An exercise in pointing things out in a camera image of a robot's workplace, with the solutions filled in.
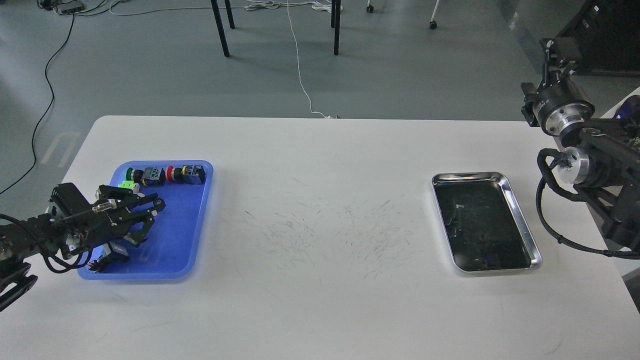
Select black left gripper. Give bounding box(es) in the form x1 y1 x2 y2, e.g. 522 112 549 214
70 185 166 253

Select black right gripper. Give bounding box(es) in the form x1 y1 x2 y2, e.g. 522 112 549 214
520 38 595 137

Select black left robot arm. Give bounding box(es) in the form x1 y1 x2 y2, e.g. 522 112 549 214
1 182 165 309

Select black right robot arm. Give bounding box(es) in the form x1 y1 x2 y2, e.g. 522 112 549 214
521 37 640 260

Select blue plastic tray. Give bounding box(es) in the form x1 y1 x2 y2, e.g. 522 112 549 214
77 160 214 281

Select black cabinet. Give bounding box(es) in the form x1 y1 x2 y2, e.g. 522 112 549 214
553 0 640 77

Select shiny metal tray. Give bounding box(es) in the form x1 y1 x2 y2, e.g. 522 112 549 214
430 171 543 276

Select black table leg right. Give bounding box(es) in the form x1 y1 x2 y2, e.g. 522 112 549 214
330 0 342 56

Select black table leg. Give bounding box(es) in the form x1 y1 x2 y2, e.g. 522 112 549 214
330 0 342 56
210 0 235 59

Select black table leg left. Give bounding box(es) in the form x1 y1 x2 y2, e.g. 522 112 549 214
210 0 235 59

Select light green button switch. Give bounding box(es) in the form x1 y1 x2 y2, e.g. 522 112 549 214
118 180 140 194

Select black switch with white face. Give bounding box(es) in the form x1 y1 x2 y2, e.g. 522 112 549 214
87 239 130 273

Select green push button switch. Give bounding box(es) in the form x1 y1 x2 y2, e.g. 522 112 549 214
125 166 166 187

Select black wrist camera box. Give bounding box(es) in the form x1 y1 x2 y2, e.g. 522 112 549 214
47 182 93 218

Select red push button switch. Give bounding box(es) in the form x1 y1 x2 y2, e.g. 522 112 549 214
165 164 207 185

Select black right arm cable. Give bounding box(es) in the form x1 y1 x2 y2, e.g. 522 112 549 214
536 148 640 260

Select black floor cable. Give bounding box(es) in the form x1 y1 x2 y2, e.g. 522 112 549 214
0 0 131 196

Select white floor cable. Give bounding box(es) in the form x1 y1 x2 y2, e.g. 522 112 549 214
245 0 346 120

